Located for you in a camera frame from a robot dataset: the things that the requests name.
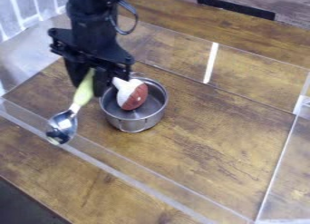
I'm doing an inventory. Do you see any clear acrylic enclosure wall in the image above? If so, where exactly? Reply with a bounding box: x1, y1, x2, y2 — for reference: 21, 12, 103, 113
0, 94, 310, 224

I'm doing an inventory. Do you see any black strip on table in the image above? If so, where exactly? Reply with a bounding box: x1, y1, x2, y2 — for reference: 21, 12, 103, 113
196, 0, 276, 21

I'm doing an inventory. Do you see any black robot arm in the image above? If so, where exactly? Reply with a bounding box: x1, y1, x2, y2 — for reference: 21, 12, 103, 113
48, 0, 137, 97

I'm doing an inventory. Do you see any small steel pot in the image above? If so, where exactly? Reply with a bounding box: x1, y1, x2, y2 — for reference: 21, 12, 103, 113
99, 76, 168, 132

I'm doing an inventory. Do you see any plush mushroom toy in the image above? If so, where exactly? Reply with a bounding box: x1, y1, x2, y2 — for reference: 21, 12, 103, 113
112, 77, 148, 111

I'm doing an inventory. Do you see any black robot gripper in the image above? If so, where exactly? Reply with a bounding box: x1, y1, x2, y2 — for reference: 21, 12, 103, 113
48, 11, 135, 97

